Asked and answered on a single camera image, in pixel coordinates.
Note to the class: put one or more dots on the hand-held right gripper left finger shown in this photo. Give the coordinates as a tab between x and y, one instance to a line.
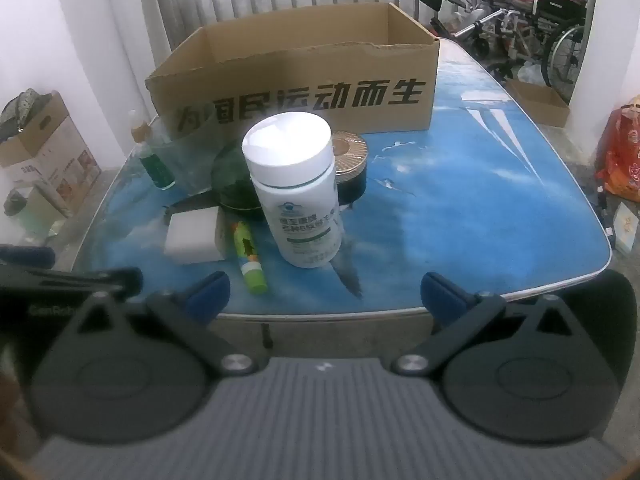
210	292

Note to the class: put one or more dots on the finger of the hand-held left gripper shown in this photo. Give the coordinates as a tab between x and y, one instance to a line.
90	280
27	256

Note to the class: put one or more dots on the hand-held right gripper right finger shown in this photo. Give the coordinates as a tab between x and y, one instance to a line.
442	294

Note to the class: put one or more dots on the white sponge block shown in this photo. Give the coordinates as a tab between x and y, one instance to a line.
192	235

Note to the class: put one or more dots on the white pill bottle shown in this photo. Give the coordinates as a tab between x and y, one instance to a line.
300	210

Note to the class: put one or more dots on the clear glass cup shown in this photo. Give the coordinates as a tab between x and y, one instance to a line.
195	170

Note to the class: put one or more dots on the black jar with gold lid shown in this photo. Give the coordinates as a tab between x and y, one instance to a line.
352	170

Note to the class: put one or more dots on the brown cardboard box black print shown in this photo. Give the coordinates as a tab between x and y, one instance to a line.
300	95

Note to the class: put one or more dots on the pale green plastic container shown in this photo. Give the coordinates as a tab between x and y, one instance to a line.
42	210

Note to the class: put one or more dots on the green yellow tube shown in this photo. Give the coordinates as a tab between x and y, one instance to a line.
247	260

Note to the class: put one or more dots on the white printed cardboard box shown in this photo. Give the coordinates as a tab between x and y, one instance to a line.
50	145

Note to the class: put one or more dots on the green dropper bottle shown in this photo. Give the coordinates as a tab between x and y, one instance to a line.
152	165

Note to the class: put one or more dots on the grey crumpled bag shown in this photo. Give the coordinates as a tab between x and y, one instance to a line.
20	110

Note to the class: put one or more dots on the small white box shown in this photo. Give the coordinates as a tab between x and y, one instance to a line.
625	227

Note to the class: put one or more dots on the small open cardboard box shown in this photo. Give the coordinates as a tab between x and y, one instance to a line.
540	102

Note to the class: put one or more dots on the red orange plastic bag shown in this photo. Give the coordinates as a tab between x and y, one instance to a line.
625	155

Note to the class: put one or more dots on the white plastic bag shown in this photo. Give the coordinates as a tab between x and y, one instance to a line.
530	72

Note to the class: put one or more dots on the silver wheelchair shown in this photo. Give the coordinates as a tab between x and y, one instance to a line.
480	30

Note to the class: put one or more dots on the black wheelchair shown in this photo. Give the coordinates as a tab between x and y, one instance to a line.
565	40

